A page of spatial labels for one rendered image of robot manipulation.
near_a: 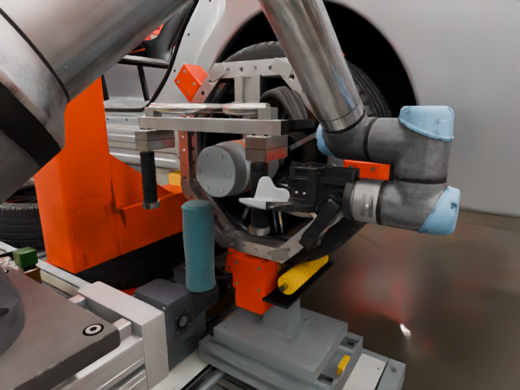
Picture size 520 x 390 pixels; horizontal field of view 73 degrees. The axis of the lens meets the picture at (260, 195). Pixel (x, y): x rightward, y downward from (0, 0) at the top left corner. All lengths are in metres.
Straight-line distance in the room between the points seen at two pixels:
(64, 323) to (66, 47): 0.25
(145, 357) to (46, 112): 0.33
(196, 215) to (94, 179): 0.35
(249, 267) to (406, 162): 0.63
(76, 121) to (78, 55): 0.93
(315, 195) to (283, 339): 0.76
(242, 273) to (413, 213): 0.64
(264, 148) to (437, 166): 0.30
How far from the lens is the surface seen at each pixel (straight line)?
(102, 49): 0.21
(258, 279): 1.05
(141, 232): 1.30
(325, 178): 0.62
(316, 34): 0.52
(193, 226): 0.98
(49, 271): 1.60
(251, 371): 1.30
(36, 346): 0.36
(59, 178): 1.12
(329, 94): 0.55
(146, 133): 0.90
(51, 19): 0.19
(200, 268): 1.03
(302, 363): 1.22
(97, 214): 1.18
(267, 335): 1.32
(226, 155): 0.83
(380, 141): 0.58
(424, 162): 0.56
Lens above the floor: 1.01
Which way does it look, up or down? 14 degrees down
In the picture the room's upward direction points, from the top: straight up
